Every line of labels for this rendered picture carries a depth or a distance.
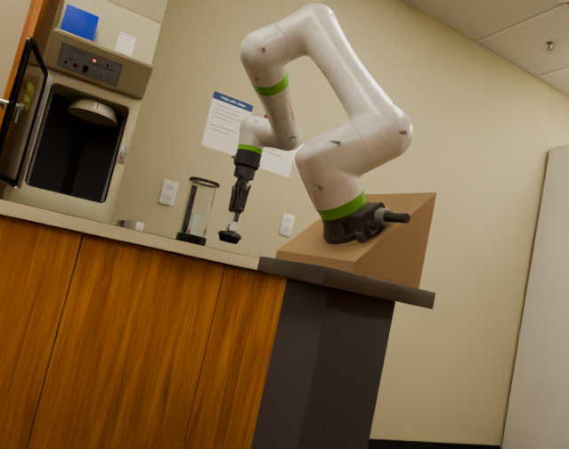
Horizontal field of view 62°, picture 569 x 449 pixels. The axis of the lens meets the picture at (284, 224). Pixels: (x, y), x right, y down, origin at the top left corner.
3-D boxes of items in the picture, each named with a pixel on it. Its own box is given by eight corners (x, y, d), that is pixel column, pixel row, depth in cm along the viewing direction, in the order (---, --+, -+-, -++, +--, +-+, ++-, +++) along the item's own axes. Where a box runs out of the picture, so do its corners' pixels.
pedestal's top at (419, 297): (433, 309, 111) (435, 292, 112) (321, 285, 97) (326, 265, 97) (352, 291, 139) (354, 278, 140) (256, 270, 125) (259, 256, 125)
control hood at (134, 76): (44, 66, 157) (52, 38, 159) (142, 100, 171) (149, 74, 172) (44, 55, 147) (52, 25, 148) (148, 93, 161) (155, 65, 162)
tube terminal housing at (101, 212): (12, 205, 175) (66, 13, 183) (102, 225, 189) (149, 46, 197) (6, 202, 153) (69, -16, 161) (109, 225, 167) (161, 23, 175)
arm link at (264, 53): (288, 40, 124) (270, 11, 129) (244, 61, 124) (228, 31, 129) (298, 85, 140) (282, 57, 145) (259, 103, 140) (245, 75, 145)
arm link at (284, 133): (256, 64, 146) (247, 93, 143) (292, 68, 143) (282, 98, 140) (279, 128, 179) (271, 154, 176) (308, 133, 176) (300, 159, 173)
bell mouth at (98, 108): (66, 114, 177) (69, 100, 178) (114, 129, 185) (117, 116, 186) (67, 103, 162) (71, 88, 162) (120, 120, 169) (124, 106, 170)
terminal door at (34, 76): (15, 188, 152) (47, 72, 156) (-11, 176, 123) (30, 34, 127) (12, 187, 152) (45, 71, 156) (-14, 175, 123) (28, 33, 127)
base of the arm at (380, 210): (427, 216, 107) (419, 192, 105) (386, 250, 101) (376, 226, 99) (352, 213, 129) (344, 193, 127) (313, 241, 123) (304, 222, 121)
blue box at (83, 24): (59, 40, 159) (66, 15, 160) (90, 52, 163) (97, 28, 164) (60, 28, 150) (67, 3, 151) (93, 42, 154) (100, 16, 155)
